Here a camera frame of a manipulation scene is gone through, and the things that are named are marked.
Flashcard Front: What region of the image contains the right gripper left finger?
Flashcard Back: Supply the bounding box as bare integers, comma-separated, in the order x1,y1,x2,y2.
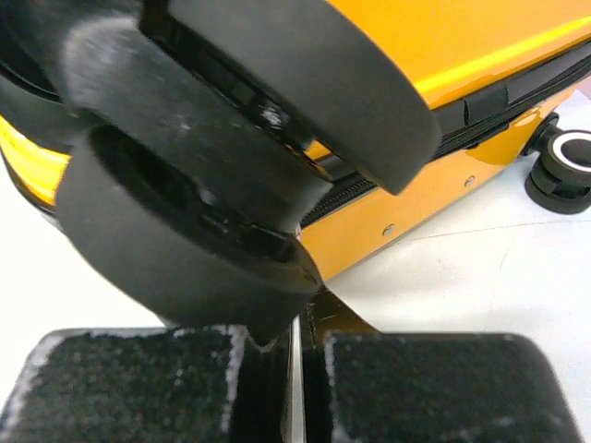
1,326,288,442

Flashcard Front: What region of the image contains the yellow Pikachu suitcase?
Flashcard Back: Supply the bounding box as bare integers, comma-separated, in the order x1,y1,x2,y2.
1,1,590,342

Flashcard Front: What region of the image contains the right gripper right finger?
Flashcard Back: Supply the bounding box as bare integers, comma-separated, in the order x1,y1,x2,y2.
303,332,582,442

